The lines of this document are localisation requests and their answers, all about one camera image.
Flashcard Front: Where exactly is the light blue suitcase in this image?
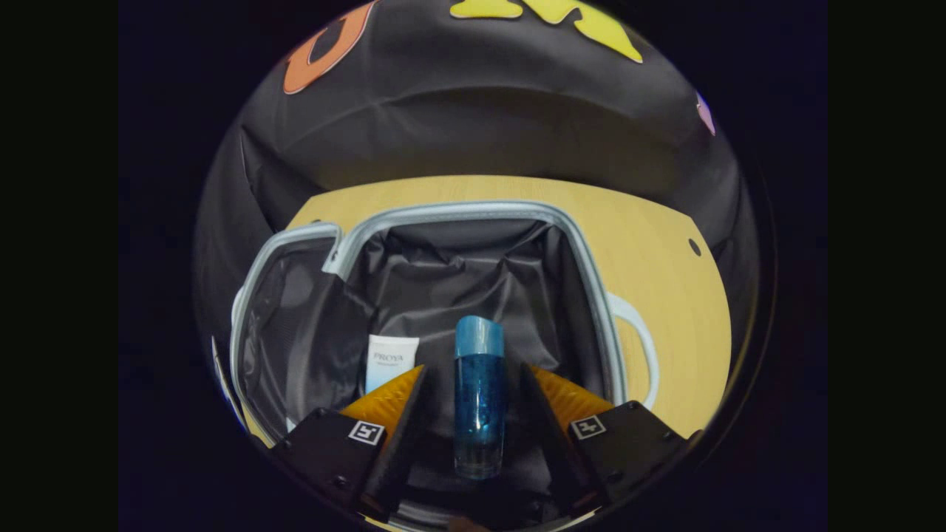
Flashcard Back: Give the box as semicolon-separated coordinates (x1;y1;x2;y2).
211;199;660;532

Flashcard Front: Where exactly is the black backdrop cloth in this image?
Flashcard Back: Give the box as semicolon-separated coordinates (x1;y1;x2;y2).
194;0;762;311

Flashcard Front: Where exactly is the blue green skincare bottle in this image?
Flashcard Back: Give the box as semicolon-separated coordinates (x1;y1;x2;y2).
452;316;507;481

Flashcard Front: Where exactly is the small white skincare tube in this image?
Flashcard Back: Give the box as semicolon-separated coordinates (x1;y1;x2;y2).
365;334;421;396

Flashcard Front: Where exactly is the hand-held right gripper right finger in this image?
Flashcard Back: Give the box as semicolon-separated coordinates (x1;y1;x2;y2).
520;362;692;518

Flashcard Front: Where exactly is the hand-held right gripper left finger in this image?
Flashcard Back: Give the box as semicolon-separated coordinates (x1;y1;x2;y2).
270;364;429;522

